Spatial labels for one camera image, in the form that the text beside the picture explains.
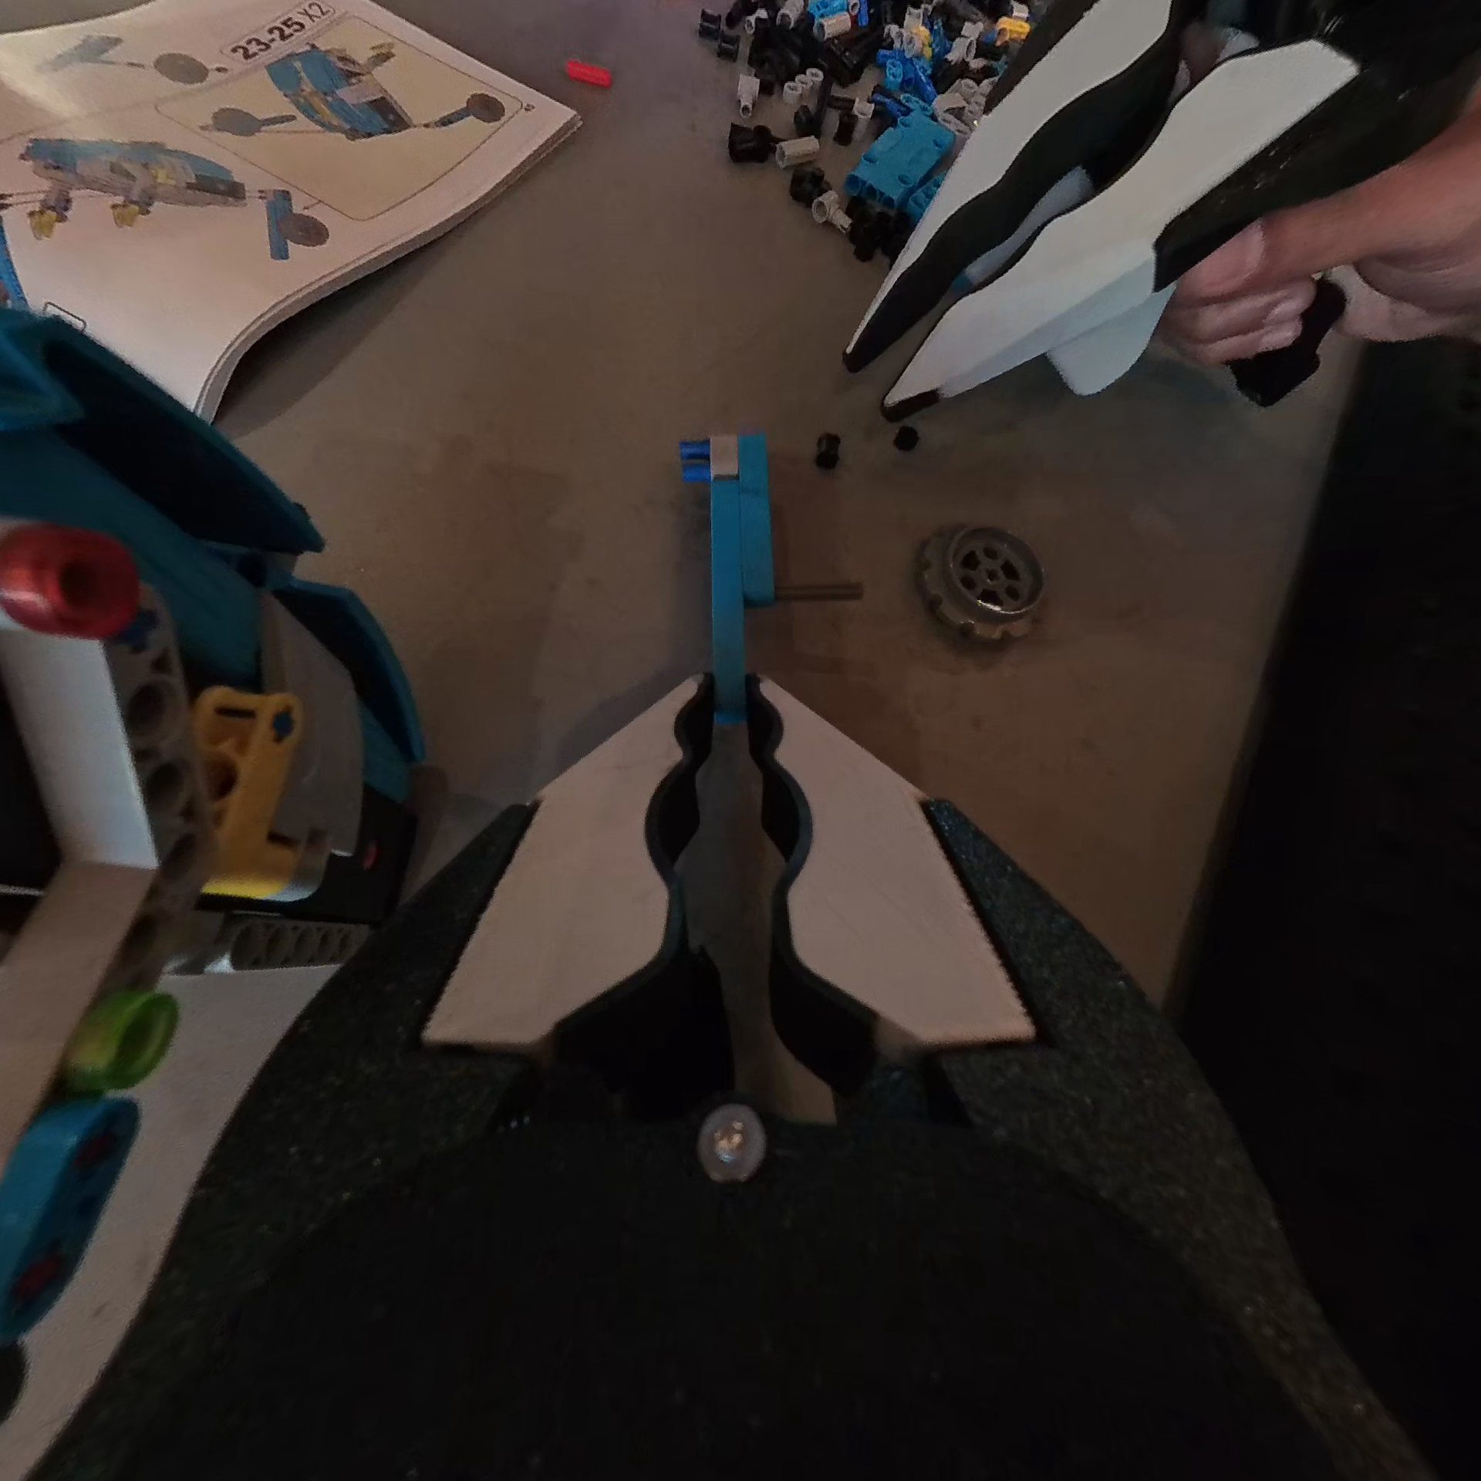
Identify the grey toothed wheel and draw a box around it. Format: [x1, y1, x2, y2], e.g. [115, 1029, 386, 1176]
[917, 523, 1049, 643]

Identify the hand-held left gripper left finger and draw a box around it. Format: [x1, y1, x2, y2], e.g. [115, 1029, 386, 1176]
[420, 674, 711, 1050]

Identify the teal short beam with pins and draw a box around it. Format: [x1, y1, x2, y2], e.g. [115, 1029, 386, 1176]
[676, 434, 773, 606]

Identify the folded instruction booklet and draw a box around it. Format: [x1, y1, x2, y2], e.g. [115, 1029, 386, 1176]
[0, 0, 583, 419]

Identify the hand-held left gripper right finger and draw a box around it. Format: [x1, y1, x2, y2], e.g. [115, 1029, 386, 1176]
[746, 675, 1039, 1050]

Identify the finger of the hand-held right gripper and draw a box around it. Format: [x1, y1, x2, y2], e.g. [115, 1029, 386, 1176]
[882, 40, 1363, 423]
[843, 0, 1185, 374]

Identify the person's right hand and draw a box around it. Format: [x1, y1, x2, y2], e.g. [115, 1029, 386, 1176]
[1162, 115, 1481, 371]

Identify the teal long holed beam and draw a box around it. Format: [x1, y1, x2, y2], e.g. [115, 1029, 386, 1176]
[710, 479, 754, 727]

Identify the pile of small building pieces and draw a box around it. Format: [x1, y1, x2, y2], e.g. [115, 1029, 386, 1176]
[694, 0, 1044, 265]

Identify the blue grey toy robot model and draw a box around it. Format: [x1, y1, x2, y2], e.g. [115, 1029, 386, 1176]
[0, 306, 428, 1424]

